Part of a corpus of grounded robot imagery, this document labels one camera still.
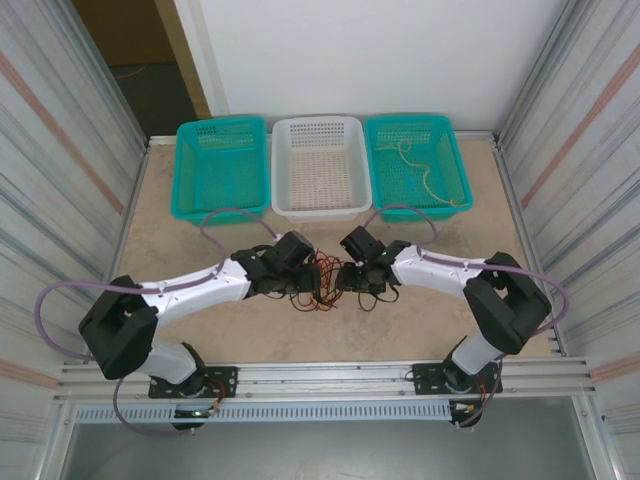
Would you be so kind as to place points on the white plastic basket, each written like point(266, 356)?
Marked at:
point(320, 170)

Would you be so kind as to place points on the small controller board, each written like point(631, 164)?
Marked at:
point(192, 414)
point(467, 410)

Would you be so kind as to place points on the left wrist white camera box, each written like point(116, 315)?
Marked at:
point(280, 235)

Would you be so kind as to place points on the white door frame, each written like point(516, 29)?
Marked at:
point(202, 50)

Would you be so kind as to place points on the brown board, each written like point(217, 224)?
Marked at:
point(125, 30)

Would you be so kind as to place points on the left small controller board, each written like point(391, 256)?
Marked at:
point(192, 414)

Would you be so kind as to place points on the brown wooden door edge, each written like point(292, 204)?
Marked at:
point(187, 60)

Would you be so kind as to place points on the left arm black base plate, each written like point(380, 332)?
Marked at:
point(222, 382)

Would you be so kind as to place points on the aluminium mounting rail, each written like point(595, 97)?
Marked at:
point(325, 380)

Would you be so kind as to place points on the teal plastic basket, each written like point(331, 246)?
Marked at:
point(220, 170)
point(417, 180)

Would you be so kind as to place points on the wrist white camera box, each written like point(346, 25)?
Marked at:
point(280, 235)
point(358, 261)

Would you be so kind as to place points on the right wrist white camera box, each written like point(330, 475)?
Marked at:
point(358, 261)

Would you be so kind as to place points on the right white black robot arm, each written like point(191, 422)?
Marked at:
point(440, 272)

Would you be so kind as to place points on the right small controller board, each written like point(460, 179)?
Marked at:
point(467, 410)

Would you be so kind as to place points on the aluminium table edge bar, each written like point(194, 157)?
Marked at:
point(165, 140)

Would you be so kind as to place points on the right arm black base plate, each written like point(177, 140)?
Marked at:
point(425, 377)

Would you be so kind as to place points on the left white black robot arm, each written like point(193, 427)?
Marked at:
point(195, 285)

